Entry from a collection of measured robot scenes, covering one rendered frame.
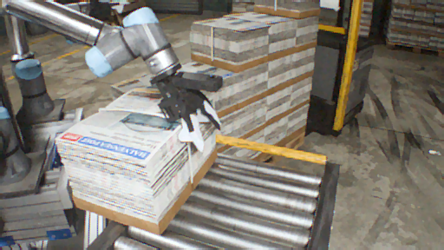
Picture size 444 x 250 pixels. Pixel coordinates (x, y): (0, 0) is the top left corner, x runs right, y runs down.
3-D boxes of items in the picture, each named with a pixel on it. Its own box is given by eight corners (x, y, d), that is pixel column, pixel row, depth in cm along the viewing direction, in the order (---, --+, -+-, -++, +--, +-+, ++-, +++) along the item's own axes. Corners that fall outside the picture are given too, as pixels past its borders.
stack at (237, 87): (129, 205, 202) (107, 84, 162) (247, 139, 274) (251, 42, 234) (166, 239, 178) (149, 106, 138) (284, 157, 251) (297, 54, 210)
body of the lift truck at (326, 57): (278, 109, 326) (284, 31, 287) (305, 95, 360) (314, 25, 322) (340, 133, 283) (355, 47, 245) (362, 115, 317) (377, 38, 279)
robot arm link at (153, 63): (177, 42, 76) (159, 51, 69) (186, 60, 77) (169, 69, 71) (155, 55, 80) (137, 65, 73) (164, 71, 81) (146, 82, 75)
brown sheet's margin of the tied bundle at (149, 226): (108, 176, 99) (105, 165, 97) (188, 197, 89) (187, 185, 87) (75, 207, 86) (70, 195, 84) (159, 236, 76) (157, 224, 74)
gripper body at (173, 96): (183, 112, 85) (160, 72, 82) (208, 101, 80) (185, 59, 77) (168, 125, 79) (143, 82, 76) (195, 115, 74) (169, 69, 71)
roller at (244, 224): (158, 200, 98) (158, 187, 96) (311, 243, 82) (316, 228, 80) (149, 209, 93) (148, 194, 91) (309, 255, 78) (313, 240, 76)
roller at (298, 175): (194, 155, 119) (194, 144, 116) (323, 184, 103) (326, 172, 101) (189, 163, 115) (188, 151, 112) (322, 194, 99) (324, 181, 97)
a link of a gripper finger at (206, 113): (207, 126, 89) (186, 106, 84) (225, 120, 86) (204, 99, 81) (205, 135, 88) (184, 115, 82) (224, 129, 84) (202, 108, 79)
